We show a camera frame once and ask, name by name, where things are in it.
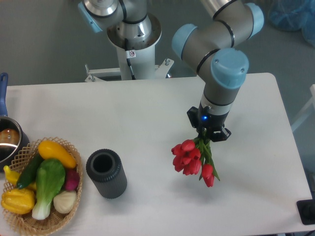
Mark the dark green cucumber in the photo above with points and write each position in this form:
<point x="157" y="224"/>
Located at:
<point x="28" y="175"/>

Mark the white garlic bulb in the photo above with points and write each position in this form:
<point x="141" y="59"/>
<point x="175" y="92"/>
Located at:
<point x="64" y="202"/>

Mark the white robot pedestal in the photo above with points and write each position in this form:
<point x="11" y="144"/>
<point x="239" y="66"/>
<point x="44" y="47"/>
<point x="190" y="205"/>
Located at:
<point x="136" y="51"/>

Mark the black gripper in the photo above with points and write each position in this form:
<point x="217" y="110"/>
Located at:
<point x="210" y="116"/>

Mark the small yellow gourd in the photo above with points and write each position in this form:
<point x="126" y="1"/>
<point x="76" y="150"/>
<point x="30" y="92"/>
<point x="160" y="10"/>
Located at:
<point x="12" y="177"/>

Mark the dark grey ribbed vase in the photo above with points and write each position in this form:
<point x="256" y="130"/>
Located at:
<point x="105" y="169"/>

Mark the blue handled saucepan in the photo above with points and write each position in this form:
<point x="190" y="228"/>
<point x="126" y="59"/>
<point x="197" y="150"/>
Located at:
<point x="12" y="137"/>

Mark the red tulip bouquet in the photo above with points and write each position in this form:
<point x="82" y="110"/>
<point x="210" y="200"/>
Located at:
<point x="194" y="156"/>

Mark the woven wicker basket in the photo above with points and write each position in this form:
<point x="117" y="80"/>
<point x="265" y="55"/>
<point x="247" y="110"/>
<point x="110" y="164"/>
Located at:
<point x="25" y="225"/>

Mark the green bok choy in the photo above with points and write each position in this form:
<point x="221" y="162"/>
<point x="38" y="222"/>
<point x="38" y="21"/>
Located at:
<point x="49" y="181"/>

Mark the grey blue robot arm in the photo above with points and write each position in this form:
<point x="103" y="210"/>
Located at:
<point x="210" y="52"/>

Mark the yellow squash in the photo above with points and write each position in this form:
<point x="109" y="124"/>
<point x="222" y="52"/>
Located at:
<point x="50" y="149"/>

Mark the blue plastic bag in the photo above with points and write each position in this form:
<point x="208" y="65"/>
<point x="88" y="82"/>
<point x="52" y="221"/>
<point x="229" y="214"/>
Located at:
<point x="294" y="15"/>

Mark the magenta radish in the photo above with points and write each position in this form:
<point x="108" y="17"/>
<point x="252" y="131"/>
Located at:
<point x="71" y="180"/>

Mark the yellow bell pepper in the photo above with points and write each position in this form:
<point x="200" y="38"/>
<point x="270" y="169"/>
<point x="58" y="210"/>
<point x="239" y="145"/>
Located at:
<point x="18" y="201"/>

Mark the black device at edge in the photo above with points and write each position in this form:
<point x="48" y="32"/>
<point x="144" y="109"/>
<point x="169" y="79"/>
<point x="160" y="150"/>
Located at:
<point x="306" y="209"/>

